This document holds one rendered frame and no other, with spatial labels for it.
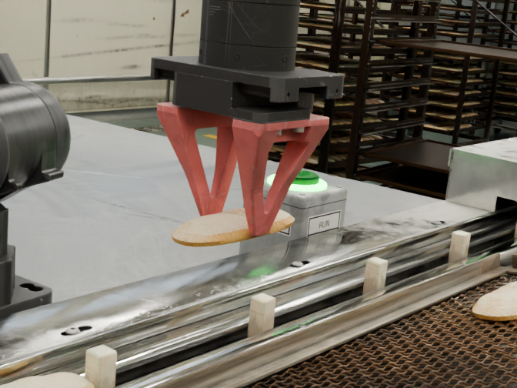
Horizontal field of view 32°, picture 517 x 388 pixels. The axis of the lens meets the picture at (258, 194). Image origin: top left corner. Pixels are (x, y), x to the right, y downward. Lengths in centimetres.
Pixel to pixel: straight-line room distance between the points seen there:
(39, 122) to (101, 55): 562
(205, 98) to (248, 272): 20
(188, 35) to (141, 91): 60
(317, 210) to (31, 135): 29
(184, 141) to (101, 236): 36
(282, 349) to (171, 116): 16
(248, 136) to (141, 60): 600
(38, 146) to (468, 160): 50
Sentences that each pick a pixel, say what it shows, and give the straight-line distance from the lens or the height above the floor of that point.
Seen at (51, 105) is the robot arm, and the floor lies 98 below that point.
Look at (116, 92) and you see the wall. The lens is 638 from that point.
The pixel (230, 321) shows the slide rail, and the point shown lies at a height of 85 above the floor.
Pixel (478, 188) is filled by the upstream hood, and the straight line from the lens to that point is 97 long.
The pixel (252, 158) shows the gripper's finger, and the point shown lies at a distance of 50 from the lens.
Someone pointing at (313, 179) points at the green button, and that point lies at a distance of 81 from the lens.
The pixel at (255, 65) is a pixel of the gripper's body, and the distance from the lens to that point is 51.
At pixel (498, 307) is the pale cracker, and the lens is 54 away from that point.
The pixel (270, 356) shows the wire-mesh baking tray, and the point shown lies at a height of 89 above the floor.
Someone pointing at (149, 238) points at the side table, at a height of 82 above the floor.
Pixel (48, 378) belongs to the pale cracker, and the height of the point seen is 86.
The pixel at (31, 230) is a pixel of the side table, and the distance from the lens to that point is 89.
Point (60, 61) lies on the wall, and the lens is 604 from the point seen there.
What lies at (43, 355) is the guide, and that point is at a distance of 53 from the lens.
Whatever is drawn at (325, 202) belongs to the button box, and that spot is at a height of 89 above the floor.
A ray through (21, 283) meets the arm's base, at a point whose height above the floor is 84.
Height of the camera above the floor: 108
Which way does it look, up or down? 14 degrees down
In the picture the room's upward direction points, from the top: 5 degrees clockwise
